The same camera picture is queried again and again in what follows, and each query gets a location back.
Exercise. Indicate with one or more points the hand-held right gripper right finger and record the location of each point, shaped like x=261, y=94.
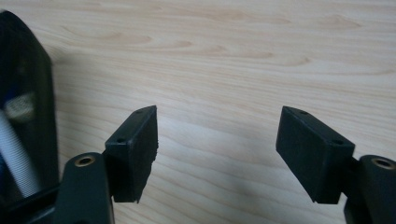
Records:
x=311, y=155

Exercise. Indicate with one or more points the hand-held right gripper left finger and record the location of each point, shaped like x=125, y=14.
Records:
x=130, y=155

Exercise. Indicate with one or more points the black mesh pencil case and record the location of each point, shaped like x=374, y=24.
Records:
x=37, y=93

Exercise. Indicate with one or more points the white pen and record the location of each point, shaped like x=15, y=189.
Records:
x=15, y=158

